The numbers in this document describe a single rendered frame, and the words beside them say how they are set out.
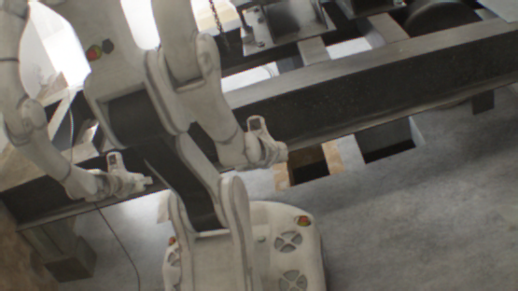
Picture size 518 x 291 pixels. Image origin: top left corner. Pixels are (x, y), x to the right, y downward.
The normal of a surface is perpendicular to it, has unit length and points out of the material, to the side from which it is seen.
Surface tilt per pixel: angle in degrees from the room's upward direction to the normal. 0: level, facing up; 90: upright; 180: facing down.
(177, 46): 83
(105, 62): 84
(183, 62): 88
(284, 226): 0
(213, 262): 23
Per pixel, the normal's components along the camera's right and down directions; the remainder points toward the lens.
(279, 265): -0.25, -0.24
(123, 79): -0.08, 0.48
